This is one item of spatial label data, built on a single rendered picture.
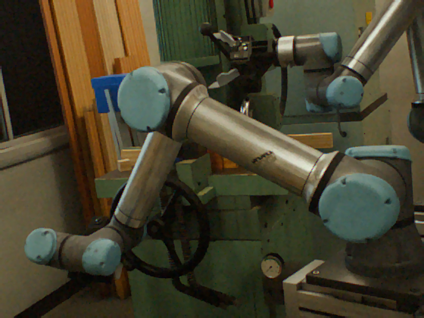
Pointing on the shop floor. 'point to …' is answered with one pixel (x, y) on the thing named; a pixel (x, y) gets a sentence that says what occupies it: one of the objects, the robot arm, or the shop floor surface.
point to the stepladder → (106, 101)
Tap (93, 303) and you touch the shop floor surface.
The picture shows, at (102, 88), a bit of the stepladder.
